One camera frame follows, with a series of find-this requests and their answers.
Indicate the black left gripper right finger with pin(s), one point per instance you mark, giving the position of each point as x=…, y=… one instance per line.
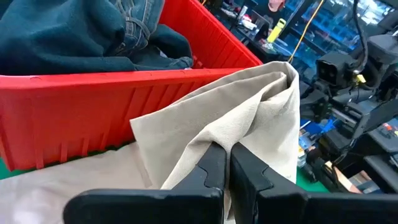
x=311, y=210

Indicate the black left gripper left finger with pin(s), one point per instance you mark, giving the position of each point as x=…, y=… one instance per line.
x=140, y=208

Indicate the beige shorts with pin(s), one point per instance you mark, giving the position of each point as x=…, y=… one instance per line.
x=217, y=118

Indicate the dark blue jeans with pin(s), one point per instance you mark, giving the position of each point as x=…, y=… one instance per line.
x=62, y=37

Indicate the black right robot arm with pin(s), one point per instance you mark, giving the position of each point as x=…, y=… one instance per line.
x=382, y=49

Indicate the red plastic laundry bin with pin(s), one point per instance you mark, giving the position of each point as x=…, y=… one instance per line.
x=77, y=118

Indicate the green table mat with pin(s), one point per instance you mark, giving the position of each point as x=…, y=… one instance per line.
x=311, y=185

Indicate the yellow bottle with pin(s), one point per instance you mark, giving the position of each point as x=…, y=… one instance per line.
x=276, y=31

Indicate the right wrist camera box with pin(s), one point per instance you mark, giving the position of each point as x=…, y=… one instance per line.
x=332, y=70

